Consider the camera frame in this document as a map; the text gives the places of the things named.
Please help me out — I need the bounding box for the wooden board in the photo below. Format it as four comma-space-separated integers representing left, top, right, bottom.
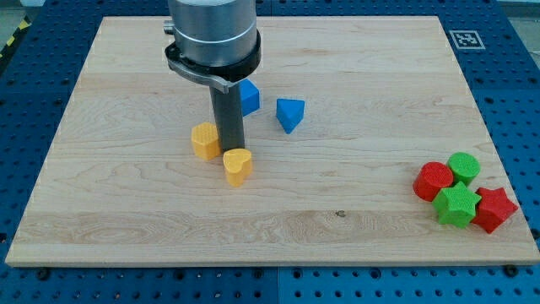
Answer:
6, 16, 539, 268

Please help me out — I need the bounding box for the yellow hexagon block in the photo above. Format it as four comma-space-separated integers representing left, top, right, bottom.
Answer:
191, 122, 222, 160

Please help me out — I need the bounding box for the blue triangle block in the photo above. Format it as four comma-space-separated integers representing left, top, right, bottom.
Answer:
276, 99, 305, 134

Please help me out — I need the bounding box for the green star block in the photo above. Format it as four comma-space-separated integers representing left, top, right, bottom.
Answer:
432, 182, 482, 228

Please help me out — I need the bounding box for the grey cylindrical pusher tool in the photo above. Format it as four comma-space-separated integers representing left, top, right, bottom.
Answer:
209, 84, 245, 152

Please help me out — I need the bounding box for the white fiducial marker tag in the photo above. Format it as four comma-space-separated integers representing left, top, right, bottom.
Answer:
449, 30, 485, 51

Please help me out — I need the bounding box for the blue cube block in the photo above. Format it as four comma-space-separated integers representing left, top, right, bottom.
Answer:
240, 79, 260, 117

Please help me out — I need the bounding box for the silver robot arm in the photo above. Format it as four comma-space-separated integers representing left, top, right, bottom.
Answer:
164, 0, 261, 94

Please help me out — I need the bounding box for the red cylinder block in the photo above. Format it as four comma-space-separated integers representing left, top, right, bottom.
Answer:
413, 161, 454, 202

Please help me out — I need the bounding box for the red star block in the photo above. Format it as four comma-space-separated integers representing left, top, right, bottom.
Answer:
472, 187, 518, 234

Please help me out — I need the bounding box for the green cylinder block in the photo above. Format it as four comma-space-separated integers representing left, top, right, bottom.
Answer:
446, 152, 481, 186

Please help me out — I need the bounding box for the yellow heart block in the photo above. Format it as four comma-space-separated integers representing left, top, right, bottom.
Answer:
223, 149, 253, 187

